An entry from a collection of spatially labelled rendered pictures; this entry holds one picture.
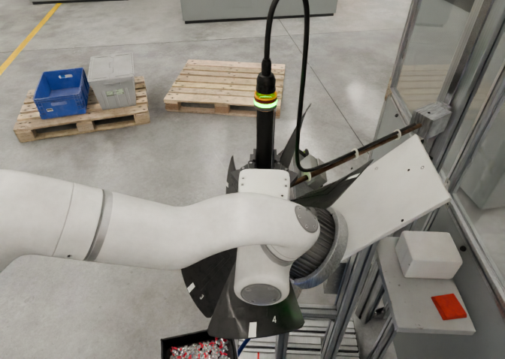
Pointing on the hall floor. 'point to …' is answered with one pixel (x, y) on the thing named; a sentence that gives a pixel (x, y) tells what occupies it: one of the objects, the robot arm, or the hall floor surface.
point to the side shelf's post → (383, 340)
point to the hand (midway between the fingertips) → (264, 159)
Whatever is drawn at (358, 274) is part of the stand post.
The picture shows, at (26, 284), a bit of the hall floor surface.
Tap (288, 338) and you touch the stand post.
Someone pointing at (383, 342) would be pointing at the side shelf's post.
